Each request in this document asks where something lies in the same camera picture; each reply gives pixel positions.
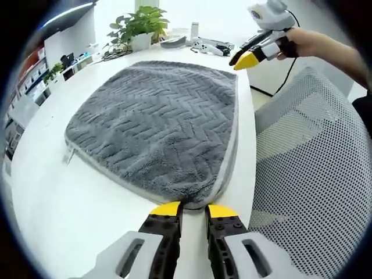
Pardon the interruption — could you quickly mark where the row of white desks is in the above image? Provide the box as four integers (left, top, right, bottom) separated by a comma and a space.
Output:
59, 52, 103, 83

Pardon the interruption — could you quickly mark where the person's right hand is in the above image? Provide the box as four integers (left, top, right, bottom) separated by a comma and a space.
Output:
275, 26, 309, 62

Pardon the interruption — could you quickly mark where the large potted plant white pot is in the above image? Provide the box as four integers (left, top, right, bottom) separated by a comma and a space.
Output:
105, 5, 171, 55

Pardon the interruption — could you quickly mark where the white game controller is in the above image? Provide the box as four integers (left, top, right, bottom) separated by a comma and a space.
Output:
189, 40, 231, 56

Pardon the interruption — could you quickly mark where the grey mesh chair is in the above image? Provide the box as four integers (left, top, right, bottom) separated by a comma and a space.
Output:
248, 66, 372, 279

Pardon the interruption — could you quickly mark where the white bottle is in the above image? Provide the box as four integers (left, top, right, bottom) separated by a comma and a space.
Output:
189, 22, 201, 41

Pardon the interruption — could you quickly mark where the shelf with white boxes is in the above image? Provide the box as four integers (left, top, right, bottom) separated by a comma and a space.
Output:
13, 46, 51, 101

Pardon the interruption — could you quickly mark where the small potted plant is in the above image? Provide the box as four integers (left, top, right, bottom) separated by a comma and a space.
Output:
42, 62, 65, 85

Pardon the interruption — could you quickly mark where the grey towel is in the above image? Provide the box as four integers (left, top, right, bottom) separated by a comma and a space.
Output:
63, 60, 239, 210

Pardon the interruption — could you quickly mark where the person's dark clothing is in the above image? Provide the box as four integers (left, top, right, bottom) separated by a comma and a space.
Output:
352, 95, 372, 119

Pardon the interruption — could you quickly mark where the grey dish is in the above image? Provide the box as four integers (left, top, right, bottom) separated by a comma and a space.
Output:
159, 35, 189, 49

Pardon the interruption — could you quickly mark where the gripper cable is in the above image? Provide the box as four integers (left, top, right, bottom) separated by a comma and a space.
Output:
271, 8, 302, 96

